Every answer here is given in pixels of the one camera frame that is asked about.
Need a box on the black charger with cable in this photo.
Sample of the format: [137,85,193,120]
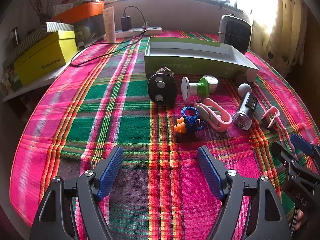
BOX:
[71,6,148,67]

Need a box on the chevron patterned box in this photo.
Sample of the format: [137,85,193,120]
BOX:
[4,27,49,67]

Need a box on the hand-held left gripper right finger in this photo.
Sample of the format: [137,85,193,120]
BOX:
[197,145,293,240]

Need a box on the cream heart print curtain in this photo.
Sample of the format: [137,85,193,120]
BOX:
[252,0,309,67]

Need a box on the white power strip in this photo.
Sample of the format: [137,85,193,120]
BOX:
[114,26,163,37]

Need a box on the black device with clear tip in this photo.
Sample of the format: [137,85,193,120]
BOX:
[232,92,258,131]

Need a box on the orange tray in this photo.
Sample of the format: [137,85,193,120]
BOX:
[50,1,105,23]

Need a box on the grey ball knob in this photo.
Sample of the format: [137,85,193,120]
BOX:
[238,83,252,96]

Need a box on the black oval remote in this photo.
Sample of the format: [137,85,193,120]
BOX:
[147,73,177,106]

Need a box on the blue cord with orange earplugs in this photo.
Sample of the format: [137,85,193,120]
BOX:
[174,106,205,134]

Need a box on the dried twig bouquet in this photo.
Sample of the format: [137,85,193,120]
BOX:
[25,0,57,18]

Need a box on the green cardboard box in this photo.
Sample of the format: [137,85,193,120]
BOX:
[144,37,259,83]

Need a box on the pink plaid tablecloth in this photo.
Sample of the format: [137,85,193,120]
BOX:
[10,30,320,240]

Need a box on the grey space heater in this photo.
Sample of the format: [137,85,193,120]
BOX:
[218,14,252,54]

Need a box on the white round jar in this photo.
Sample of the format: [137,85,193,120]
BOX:
[202,74,218,94]

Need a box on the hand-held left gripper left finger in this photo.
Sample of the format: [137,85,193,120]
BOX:
[29,146,124,240]

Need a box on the small pink clip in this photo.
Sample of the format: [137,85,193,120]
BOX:
[261,106,280,128]

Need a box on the white and green spool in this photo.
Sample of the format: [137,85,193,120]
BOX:
[181,76,210,103]

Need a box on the cream tube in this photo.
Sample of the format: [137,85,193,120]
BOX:
[103,6,117,43]

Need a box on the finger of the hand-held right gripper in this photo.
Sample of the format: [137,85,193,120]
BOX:
[291,134,320,160]
[271,142,320,193]

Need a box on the large pink clip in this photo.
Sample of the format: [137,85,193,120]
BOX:
[194,98,233,132]

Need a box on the large brown walnut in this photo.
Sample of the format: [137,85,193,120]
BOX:
[155,67,175,77]

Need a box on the clear storage container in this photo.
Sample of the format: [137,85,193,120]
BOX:
[75,17,105,46]

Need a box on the yellow box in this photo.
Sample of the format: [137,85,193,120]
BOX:
[14,30,78,86]

